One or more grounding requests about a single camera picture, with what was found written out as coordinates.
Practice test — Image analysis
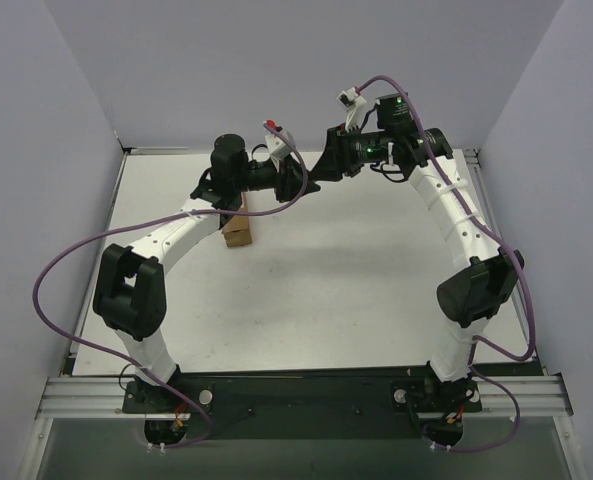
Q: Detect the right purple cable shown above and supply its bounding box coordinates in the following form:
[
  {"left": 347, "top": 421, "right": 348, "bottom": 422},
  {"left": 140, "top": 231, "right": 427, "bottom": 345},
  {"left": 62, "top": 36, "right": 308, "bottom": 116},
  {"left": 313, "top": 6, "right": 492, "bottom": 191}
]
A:
[{"left": 355, "top": 74, "right": 537, "bottom": 453}]

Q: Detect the purple cable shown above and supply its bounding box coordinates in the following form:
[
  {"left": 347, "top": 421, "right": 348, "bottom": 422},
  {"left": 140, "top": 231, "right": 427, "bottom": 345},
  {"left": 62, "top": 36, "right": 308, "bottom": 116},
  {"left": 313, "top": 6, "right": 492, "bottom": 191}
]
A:
[
  {"left": 355, "top": 74, "right": 537, "bottom": 453},
  {"left": 33, "top": 124, "right": 310, "bottom": 448}
]

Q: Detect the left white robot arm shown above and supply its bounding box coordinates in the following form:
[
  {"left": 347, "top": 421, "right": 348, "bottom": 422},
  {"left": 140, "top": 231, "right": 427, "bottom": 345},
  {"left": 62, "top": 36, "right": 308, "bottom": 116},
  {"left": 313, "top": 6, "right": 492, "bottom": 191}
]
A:
[{"left": 92, "top": 127, "right": 317, "bottom": 412}]

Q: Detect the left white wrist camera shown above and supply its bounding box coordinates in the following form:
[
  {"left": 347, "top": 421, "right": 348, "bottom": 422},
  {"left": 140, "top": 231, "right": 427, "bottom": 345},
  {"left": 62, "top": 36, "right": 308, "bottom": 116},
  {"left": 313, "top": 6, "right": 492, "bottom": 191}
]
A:
[{"left": 264, "top": 120, "right": 294, "bottom": 171}]

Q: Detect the brown cardboard express box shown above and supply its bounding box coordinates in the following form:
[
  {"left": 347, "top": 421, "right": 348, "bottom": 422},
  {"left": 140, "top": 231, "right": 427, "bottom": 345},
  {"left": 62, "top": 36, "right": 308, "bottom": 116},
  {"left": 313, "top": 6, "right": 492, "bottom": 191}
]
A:
[{"left": 222, "top": 215, "right": 253, "bottom": 248}]

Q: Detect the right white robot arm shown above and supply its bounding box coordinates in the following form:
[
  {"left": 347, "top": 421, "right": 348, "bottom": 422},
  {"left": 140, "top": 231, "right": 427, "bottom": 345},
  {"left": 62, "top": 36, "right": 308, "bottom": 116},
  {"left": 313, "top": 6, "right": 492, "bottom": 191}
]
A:
[{"left": 309, "top": 89, "right": 521, "bottom": 382}]

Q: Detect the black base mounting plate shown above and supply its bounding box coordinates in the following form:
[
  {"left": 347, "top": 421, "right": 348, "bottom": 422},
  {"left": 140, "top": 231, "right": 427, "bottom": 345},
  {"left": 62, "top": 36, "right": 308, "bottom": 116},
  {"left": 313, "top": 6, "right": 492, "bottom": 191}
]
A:
[{"left": 122, "top": 366, "right": 482, "bottom": 444}]

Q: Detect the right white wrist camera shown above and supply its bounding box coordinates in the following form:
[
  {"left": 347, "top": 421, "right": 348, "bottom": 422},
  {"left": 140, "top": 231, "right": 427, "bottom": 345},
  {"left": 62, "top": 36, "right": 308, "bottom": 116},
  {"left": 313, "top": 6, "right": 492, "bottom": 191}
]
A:
[{"left": 337, "top": 87, "right": 367, "bottom": 132}]

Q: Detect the aluminium frame rail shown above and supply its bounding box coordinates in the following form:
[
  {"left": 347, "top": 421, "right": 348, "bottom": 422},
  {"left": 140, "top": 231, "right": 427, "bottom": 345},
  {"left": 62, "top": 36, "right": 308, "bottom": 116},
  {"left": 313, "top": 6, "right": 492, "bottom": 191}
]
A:
[{"left": 37, "top": 376, "right": 573, "bottom": 420}]

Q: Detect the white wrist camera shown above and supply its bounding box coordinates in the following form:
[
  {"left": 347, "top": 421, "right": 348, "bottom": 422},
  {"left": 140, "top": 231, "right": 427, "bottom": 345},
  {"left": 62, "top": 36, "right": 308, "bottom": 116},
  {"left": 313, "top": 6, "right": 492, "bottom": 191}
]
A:
[
  {"left": 337, "top": 87, "right": 367, "bottom": 132},
  {"left": 264, "top": 120, "right": 294, "bottom": 171}
]

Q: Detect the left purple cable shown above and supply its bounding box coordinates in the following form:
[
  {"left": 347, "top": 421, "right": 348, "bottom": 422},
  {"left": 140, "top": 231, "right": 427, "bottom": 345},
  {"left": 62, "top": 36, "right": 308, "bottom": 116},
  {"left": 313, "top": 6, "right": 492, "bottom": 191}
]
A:
[{"left": 33, "top": 124, "right": 310, "bottom": 448}]

